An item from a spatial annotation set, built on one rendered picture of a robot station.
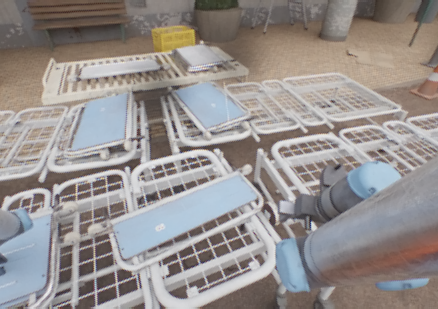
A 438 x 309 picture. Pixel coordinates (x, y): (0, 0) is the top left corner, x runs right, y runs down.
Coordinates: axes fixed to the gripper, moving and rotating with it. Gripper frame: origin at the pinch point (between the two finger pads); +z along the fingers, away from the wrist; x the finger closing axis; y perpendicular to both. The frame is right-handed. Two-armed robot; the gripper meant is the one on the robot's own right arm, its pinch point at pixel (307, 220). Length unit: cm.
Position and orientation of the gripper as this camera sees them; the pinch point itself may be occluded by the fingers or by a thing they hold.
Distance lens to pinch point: 73.5
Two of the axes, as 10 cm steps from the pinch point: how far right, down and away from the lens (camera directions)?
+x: 9.8, 1.8, -0.1
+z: -0.8, 4.5, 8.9
